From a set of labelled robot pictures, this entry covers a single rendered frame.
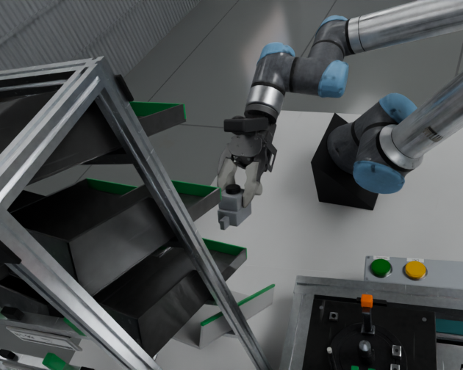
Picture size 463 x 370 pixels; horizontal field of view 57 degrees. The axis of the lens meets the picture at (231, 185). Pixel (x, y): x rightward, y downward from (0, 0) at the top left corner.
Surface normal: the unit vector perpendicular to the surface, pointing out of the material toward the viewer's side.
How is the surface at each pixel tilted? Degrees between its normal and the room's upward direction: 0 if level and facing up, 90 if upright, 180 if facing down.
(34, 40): 90
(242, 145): 24
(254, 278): 0
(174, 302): 90
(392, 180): 101
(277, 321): 0
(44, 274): 90
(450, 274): 0
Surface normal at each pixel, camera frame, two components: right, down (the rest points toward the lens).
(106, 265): 0.86, 0.13
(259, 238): -0.28, -0.69
